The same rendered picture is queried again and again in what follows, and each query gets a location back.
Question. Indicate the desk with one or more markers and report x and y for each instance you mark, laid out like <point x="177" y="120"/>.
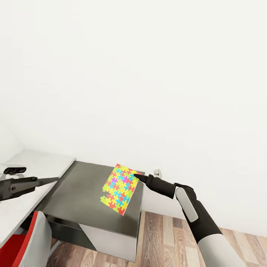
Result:
<point x="72" y="205"/>

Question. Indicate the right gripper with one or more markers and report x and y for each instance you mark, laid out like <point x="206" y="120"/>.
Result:
<point x="153" y="183"/>

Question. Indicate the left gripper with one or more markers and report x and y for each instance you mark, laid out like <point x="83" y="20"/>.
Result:
<point x="14" y="188"/>

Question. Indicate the swivel chair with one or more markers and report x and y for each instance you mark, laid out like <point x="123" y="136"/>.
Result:
<point x="31" y="250"/>

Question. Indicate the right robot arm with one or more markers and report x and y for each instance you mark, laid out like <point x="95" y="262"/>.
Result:
<point x="215" y="249"/>

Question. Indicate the jigsaw puzzle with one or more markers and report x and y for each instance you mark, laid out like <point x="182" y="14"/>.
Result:
<point x="121" y="185"/>

